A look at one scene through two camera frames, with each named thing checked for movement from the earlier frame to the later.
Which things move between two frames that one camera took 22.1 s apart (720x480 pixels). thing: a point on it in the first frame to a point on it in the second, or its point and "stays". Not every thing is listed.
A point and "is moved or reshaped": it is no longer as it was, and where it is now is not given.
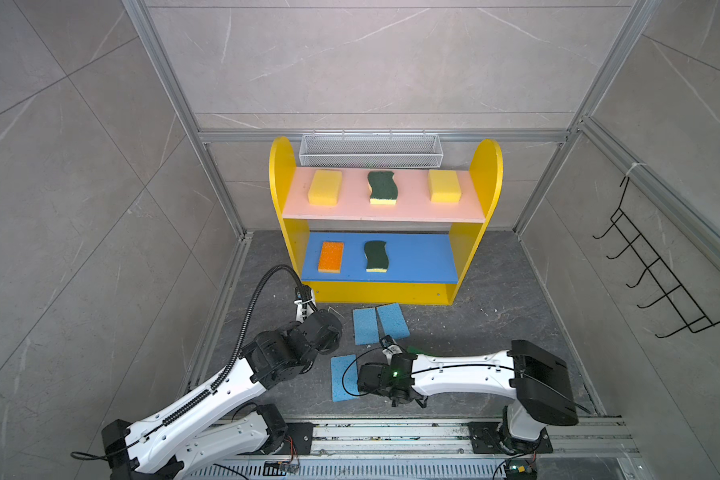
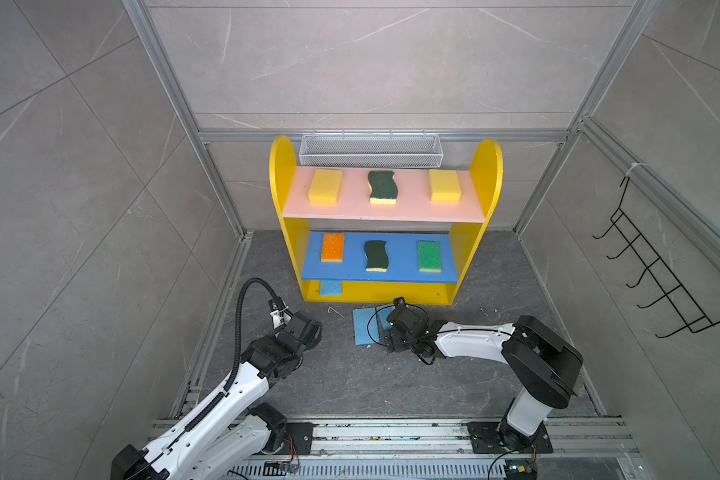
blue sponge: (344, 373) to (330, 287)
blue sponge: (393, 321) stays
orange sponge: (331, 257) is moved or reshaped
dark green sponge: (377, 257) stays
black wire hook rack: (691, 313) stays
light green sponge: (412, 349) is moved or reshaped
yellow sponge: (444, 186) stays
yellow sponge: (324, 188) stays
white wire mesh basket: (370, 150) stays
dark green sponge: (383, 189) stays
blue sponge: (365, 325) stays
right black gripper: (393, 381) to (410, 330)
